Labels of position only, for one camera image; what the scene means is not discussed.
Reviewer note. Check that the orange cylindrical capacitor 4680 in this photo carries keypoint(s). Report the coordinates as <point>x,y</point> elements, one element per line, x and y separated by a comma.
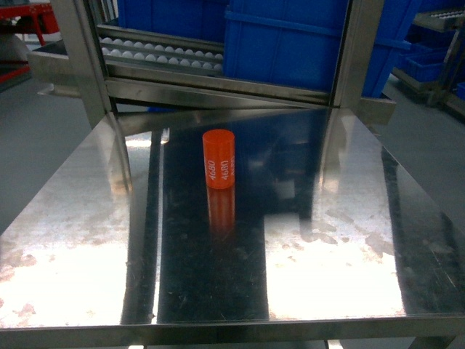
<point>219,158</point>

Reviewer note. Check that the large blue plastic crate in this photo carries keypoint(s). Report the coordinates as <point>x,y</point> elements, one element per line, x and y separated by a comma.
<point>296,43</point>

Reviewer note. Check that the blue crate behind left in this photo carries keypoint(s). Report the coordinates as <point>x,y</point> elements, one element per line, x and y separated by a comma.
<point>204,20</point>

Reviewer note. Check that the stainless steel roller rack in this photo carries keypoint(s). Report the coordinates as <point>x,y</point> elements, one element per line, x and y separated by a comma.
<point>102,85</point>

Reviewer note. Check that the red metal frame table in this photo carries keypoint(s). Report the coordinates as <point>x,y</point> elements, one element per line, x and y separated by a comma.
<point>19,18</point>

